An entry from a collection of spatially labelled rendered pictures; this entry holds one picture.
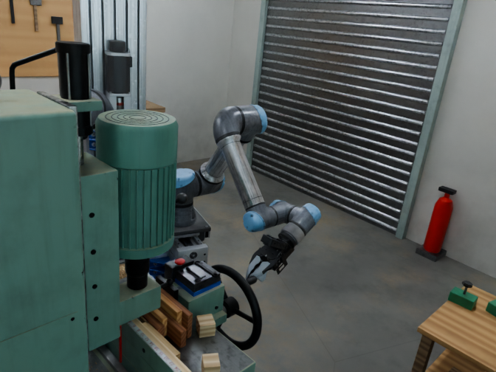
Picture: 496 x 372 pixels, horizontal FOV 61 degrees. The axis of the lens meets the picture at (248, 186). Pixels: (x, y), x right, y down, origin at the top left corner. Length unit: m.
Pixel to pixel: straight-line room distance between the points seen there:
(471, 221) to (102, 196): 3.30
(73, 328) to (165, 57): 4.15
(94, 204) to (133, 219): 0.11
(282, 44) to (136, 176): 3.93
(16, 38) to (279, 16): 2.50
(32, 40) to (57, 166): 3.55
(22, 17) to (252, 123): 2.98
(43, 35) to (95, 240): 3.52
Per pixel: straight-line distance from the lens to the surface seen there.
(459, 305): 2.32
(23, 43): 4.29
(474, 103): 3.71
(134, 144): 0.89
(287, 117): 4.69
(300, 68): 4.57
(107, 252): 0.95
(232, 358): 1.15
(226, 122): 1.56
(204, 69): 5.21
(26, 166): 0.77
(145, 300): 1.13
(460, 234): 3.91
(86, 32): 1.81
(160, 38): 4.84
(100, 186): 0.88
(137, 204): 0.94
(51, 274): 0.87
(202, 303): 1.25
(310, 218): 1.51
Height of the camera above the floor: 1.69
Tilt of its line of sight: 21 degrees down
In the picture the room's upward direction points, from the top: 6 degrees clockwise
